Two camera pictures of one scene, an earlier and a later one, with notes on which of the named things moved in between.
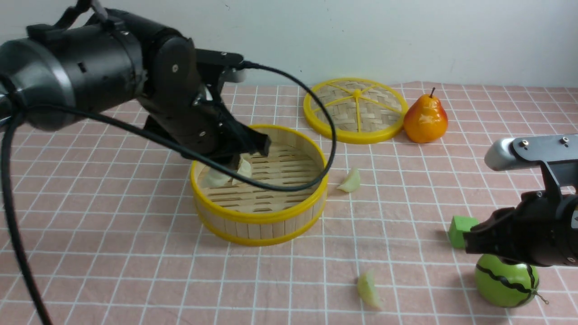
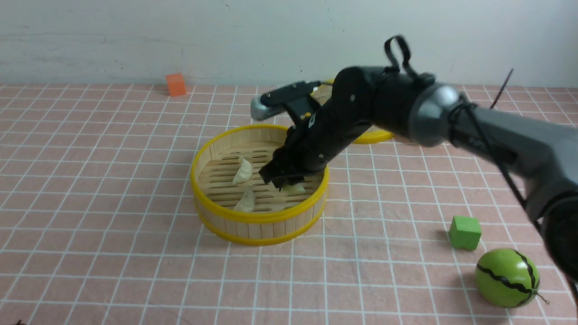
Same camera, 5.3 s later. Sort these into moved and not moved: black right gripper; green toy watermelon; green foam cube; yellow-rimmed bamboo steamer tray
Moved: black right gripper
Not moved: green toy watermelon; yellow-rimmed bamboo steamer tray; green foam cube
